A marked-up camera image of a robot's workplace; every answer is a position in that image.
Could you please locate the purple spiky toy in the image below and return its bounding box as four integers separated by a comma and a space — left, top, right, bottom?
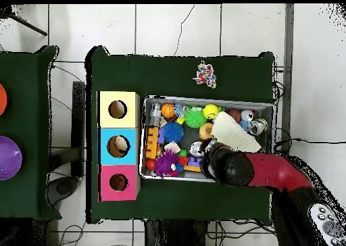
154, 148, 180, 178

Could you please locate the cream waffle cloth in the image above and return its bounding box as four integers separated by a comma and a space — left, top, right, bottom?
211, 111, 262, 153

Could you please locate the multicolour patterned cloth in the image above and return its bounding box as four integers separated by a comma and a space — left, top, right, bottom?
192, 61, 218, 89

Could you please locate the wooden box with three holes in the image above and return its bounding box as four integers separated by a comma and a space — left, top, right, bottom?
97, 91, 141, 202

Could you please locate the clear mesh bin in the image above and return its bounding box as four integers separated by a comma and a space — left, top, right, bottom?
139, 95, 274, 186

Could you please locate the blue spiky ball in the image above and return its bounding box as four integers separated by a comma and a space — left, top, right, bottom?
163, 121, 184, 143

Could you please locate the orange toy basketball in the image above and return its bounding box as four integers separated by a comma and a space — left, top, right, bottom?
161, 103, 176, 119

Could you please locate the green spiky ball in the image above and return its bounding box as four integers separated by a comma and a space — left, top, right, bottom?
184, 106, 207, 128

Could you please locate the orange building block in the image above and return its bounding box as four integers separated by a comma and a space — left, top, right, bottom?
145, 126, 159, 159

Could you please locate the tan burger toy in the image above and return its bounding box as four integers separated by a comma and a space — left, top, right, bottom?
198, 122, 216, 141

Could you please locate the large yellow ball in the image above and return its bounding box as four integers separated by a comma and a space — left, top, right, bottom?
203, 103, 220, 120

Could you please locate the dark green side table cloth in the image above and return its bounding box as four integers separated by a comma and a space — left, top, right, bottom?
0, 45, 61, 221

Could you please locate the purple bowl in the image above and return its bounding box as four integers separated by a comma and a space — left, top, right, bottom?
0, 135, 23, 181

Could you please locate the orange bowl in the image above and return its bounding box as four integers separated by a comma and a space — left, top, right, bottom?
0, 83, 8, 117

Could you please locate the black cable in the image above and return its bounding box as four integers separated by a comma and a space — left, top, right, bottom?
272, 137, 346, 153

